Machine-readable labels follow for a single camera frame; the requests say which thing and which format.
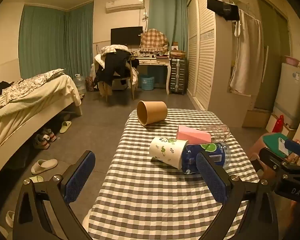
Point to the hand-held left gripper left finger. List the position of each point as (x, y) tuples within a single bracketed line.
[(80, 177)]

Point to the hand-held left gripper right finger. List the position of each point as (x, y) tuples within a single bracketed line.
[(210, 177)]

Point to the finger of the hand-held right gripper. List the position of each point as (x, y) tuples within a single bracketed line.
[(295, 147), (271, 156)]

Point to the white leaf print paper cup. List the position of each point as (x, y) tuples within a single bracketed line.
[(166, 151)]

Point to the clear plastic cup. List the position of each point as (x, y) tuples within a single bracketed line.
[(218, 132)]

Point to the brown paper cup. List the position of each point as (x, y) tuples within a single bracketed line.
[(152, 112)]

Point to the white phone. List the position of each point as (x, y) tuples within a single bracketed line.
[(282, 145)]

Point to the pink stool with green top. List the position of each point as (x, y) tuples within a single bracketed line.
[(271, 142)]

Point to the blue label water bottle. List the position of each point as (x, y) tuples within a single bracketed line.
[(190, 158)]

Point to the red bottle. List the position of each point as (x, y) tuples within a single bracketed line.
[(278, 124)]

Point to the cream slipper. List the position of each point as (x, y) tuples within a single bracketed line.
[(10, 218), (65, 127), (43, 166), (36, 179)]

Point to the cardboard box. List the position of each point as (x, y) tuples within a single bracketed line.
[(255, 118)]

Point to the pink sponge block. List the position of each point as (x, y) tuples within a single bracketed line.
[(191, 135)]

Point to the small white fridge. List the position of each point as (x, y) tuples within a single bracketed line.
[(290, 95)]

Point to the pair of sneakers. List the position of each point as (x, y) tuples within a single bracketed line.
[(43, 138)]

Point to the checkered tablecloth table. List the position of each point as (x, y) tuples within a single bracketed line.
[(145, 200)]

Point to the bed with cream sheet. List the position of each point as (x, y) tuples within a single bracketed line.
[(27, 115)]

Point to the pink plastic basin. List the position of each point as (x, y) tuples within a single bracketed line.
[(292, 61)]

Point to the dark red bag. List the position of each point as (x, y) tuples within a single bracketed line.
[(89, 84)]

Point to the large clear water jug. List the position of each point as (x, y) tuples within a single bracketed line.
[(80, 83)]

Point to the white hanging cloth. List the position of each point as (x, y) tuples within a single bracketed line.
[(247, 55)]

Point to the dark ribbed suitcase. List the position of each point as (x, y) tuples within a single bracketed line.
[(177, 76)]

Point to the floral quilt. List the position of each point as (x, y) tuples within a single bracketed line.
[(22, 87)]

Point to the wooden chair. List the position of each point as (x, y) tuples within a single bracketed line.
[(132, 80)]

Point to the blue plastic basket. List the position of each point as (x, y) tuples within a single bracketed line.
[(147, 82)]

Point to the chair piled with clothes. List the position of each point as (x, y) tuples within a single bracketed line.
[(112, 65)]

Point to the black garment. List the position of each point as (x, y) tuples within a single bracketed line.
[(2, 86)]

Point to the white louvred wardrobe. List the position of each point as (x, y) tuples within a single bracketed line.
[(202, 55)]

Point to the white dressing desk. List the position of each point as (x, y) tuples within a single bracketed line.
[(152, 61)]

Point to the brown boxes on desk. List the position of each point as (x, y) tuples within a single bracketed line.
[(178, 51)]

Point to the wide green curtain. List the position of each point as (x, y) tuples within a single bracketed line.
[(47, 37)]

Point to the plaid cloth cover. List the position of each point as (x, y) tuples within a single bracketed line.
[(153, 40)]

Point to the black television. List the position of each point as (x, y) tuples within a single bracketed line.
[(126, 35)]

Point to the black hanging bag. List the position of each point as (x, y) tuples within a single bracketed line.
[(222, 8)]

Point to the narrow teal curtain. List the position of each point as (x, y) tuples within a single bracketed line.
[(162, 15)]

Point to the white air conditioner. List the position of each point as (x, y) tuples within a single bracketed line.
[(125, 4)]

